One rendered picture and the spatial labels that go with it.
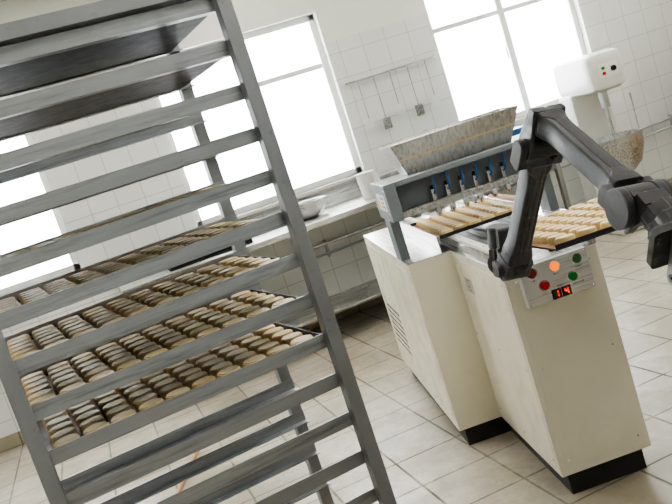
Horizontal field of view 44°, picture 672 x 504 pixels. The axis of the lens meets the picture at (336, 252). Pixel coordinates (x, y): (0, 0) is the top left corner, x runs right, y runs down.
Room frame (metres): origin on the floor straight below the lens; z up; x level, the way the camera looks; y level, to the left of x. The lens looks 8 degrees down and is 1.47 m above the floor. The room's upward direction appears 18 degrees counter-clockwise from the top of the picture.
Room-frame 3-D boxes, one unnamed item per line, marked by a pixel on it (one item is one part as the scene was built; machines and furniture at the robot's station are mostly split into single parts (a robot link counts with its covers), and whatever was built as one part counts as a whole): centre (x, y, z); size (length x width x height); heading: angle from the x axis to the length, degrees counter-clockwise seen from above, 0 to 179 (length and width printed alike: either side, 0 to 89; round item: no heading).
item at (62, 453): (1.63, 0.35, 1.05); 0.64 x 0.03 x 0.03; 112
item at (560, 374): (3.09, -0.64, 0.45); 0.70 x 0.34 x 0.90; 4
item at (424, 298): (4.07, -0.58, 0.42); 1.28 x 0.72 x 0.84; 4
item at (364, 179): (6.19, -0.39, 0.98); 0.18 x 0.14 x 0.20; 55
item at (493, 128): (3.59, -0.61, 1.25); 0.56 x 0.29 x 0.14; 94
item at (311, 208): (6.20, 0.11, 0.94); 0.33 x 0.33 x 0.12
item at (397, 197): (3.59, -0.61, 1.01); 0.72 x 0.33 x 0.34; 94
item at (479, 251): (3.69, -0.46, 0.87); 2.01 x 0.03 x 0.07; 4
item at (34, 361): (1.63, 0.35, 1.23); 0.64 x 0.03 x 0.03; 112
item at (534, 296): (2.73, -0.67, 0.77); 0.24 x 0.04 x 0.14; 94
